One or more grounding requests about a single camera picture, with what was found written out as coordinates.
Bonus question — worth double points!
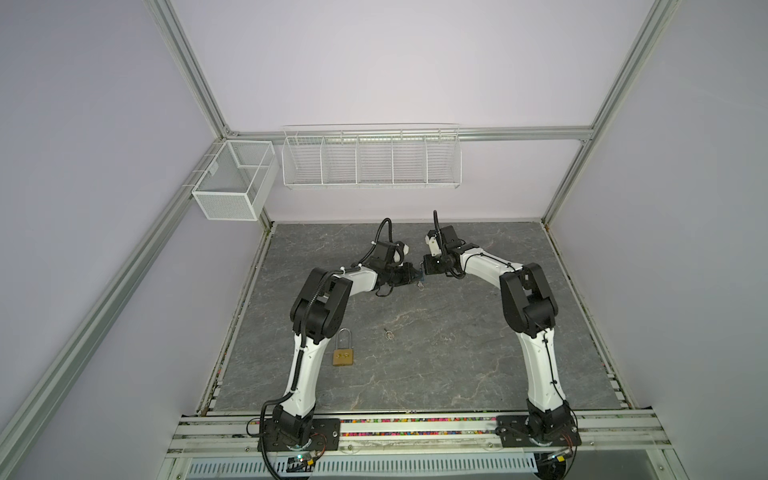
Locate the white mesh box basket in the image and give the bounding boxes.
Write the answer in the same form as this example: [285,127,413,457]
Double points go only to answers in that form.
[192,140,279,221]

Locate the aluminium front rail frame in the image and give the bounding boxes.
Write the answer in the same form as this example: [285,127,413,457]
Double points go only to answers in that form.
[166,410,672,458]

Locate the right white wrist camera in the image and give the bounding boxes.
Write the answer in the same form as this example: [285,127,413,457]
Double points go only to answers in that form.
[425,232,442,256]

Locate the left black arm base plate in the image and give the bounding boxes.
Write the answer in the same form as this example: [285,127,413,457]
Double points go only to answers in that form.
[258,418,341,452]

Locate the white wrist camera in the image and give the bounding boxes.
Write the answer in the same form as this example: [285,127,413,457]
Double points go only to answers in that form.
[395,241,409,261]
[425,232,442,256]

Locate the brass padlock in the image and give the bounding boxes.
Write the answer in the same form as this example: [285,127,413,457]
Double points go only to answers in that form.
[332,328,354,367]

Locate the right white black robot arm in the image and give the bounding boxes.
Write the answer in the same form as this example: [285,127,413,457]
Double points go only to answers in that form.
[422,224,581,446]

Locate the black corrugated left cable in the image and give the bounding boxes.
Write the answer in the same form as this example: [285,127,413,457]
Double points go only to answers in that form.
[257,217,394,433]

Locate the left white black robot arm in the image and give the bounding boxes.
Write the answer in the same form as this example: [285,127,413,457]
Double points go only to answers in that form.
[272,241,422,444]

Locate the white vented cable duct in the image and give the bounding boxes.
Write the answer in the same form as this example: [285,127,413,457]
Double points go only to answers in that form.
[186,452,538,479]

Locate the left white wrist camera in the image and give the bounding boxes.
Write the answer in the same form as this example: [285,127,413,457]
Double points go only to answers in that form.
[395,241,409,261]

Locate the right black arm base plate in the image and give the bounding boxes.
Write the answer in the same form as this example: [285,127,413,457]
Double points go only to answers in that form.
[494,415,582,448]

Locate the white wire shelf basket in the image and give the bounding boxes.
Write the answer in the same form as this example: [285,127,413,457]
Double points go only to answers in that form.
[281,124,463,189]

